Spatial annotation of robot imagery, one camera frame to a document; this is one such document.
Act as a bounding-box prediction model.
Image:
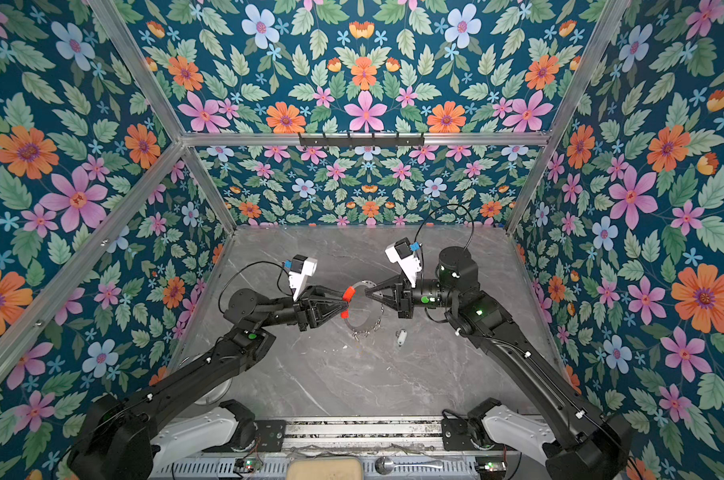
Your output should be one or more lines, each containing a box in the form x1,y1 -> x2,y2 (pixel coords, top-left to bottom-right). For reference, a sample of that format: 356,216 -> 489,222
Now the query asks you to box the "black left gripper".
255,284 -> 350,335

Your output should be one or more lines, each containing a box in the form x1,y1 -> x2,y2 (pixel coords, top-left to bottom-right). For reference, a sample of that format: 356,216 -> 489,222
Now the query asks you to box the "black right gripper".
368,274 -> 462,323

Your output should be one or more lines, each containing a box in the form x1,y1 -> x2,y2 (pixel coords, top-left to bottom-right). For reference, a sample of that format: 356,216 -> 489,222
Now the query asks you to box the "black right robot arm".
366,239 -> 635,479

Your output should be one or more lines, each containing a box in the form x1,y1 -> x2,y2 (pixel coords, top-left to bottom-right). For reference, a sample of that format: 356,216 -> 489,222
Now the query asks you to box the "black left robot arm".
67,286 -> 355,479

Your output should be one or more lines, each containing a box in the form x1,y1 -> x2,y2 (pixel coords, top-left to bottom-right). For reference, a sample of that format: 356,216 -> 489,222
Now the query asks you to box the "black hook rack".
298,133 -> 426,148

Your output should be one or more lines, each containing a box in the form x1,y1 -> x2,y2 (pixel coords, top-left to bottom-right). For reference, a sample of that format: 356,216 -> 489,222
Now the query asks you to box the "beige pad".
285,458 -> 364,480

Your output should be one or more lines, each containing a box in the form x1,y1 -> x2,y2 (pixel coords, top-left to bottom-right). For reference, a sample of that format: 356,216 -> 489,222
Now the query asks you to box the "metal spoon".
374,456 -> 444,476

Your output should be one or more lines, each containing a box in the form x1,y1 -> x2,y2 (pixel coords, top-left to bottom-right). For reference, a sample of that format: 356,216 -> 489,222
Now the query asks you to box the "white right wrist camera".
385,237 -> 423,287

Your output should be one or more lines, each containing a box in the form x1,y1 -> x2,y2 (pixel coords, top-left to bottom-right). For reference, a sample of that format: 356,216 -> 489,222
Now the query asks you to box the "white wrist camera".
385,237 -> 423,287
285,254 -> 318,301

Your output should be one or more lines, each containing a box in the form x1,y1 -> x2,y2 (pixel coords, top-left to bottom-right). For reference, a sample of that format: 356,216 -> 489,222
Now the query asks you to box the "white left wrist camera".
285,254 -> 318,301

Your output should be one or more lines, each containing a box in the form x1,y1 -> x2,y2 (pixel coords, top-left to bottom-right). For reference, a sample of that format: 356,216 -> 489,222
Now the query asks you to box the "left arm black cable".
217,259 -> 292,313

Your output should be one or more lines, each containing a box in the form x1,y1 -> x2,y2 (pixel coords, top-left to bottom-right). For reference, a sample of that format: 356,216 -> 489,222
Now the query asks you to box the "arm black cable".
217,259 -> 292,313
414,203 -> 476,253

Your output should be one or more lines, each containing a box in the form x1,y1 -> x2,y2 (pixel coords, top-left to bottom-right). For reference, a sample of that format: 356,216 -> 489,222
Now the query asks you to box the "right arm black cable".
414,203 -> 476,253

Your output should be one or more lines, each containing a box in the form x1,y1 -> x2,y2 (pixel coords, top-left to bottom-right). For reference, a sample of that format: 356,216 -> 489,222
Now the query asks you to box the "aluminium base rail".
157,415 -> 609,457

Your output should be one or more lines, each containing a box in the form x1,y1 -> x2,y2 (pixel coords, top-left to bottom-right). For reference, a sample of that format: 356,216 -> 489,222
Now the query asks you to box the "aluminium frame bar left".
0,141 -> 185,385

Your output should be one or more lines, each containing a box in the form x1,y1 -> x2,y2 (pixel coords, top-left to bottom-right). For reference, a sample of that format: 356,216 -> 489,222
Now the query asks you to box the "aluminium frame horizontal bar back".
182,132 -> 551,148

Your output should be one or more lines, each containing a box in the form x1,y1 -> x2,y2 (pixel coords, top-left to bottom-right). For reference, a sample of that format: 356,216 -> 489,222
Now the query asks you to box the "aluminium frame corner post right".
506,0 -> 631,237

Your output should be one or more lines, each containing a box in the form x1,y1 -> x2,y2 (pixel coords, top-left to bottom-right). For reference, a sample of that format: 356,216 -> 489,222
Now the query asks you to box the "aluminium frame corner post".
90,1 -> 236,235
506,0 -> 631,237

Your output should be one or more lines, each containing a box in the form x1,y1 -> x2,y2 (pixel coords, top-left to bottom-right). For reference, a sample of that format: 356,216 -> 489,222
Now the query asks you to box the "aluminium frame corner post left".
90,1 -> 236,235

